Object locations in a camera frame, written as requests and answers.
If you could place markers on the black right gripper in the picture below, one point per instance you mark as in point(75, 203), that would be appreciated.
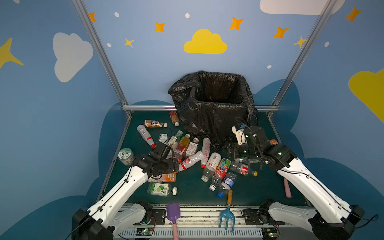
point(240, 149)

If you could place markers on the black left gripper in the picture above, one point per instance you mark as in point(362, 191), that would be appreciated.
point(167, 162)

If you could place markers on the yellow drink red label bottle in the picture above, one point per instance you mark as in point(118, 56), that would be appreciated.
point(182, 146)

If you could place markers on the red label cartoon bottle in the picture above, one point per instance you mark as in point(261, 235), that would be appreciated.
point(220, 173)

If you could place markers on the white red label bottle diagonal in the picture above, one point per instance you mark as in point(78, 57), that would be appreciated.
point(190, 161)

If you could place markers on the blue cap water bottle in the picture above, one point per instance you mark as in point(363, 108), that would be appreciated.
point(227, 184)

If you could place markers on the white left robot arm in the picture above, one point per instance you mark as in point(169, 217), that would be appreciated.
point(120, 195)

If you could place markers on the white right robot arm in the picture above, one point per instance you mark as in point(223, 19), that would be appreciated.
point(330, 218)

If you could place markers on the black bin bag bin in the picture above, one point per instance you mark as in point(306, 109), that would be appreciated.
point(209, 104)

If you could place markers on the white orange label bottle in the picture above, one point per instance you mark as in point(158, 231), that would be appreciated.
point(273, 141)

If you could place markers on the orange juice bottle white cap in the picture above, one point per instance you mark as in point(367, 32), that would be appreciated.
point(165, 178)

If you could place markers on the lime label clear bottle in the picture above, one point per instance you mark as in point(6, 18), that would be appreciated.
point(162, 189)

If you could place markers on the small clear white label bottle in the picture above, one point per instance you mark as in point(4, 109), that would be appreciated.
point(163, 138)

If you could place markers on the red label yellow cap bottle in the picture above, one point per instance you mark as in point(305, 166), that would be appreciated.
point(243, 169)

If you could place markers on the green white lidded can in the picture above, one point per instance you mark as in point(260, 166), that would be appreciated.
point(126, 156)

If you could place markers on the white bottle red cap left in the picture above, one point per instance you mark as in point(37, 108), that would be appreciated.
point(146, 135)

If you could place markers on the brown label bottle lying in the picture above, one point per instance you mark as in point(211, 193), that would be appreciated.
point(155, 124)

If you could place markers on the clear flat white label bottle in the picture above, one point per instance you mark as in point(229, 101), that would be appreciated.
point(192, 148)

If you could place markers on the white label barcode bottle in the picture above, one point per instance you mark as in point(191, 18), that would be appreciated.
point(211, 166)

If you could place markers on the brown tea bottle back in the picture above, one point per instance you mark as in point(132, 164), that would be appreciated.
point(174, 118)

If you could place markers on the white red label bottle upright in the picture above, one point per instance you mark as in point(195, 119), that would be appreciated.
point(206, 152)

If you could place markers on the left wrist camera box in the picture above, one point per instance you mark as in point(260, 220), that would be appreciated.
point(160, 152)

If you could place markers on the purple shovel pink handle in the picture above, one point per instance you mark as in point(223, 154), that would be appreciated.
point(173, 214)

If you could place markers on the purple spatula pink handle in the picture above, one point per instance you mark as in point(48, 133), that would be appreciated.
point(287, 189)

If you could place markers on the aluminium back frame rail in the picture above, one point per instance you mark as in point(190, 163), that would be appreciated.
point(173, 108)

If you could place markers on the blue garden fork wooden handle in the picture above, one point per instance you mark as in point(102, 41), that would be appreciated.
point(227, 214)

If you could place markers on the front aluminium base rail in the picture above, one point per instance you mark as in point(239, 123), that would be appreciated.
point(144, 222)

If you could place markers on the left aluminium frame post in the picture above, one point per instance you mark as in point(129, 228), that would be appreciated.
point(89, 26)

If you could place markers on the aluminium frame post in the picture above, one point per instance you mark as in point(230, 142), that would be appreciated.
point(89, 26)
point(312, 38)

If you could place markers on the right aluminium frame post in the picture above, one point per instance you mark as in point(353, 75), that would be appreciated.
point(312, 38)

